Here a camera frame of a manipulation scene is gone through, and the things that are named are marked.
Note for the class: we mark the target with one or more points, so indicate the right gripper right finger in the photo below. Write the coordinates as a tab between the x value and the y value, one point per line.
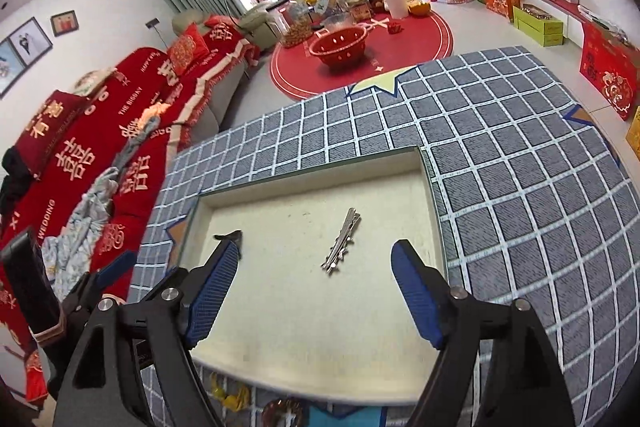
524	385

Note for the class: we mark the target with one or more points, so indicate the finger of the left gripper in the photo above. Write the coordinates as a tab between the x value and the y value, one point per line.
88	291

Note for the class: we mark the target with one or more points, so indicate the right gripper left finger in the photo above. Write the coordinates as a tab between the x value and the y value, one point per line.
103	384

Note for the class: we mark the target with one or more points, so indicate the silver hair pins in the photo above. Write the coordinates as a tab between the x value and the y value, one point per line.
343	240

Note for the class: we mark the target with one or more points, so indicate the teal jewelry tray box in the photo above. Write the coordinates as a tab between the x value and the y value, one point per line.
287	325

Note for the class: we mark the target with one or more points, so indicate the light blue floral blanket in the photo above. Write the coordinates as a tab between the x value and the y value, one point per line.
67	257

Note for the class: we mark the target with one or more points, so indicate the red covered sofa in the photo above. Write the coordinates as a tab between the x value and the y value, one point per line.
121	99

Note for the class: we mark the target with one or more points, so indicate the dark red text pillow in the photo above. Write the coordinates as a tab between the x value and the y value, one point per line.
37	141

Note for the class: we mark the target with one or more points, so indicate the grey checkered table cloth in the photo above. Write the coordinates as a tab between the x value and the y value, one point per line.
532	202

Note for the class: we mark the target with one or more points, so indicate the red embroidered cushion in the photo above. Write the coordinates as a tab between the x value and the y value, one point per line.
189	48

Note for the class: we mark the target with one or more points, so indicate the small framed red picture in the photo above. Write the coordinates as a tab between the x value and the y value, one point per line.
64	23

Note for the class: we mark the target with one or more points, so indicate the red round coffee table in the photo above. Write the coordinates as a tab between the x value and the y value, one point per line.
390	46

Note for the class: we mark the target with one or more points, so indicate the red colander bowl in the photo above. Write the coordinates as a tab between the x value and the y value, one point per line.
341	48

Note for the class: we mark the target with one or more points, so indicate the white mug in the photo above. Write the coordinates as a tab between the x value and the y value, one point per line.
398	9

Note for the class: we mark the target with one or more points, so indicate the framed wall photos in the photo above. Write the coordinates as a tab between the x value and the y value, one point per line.
21	50

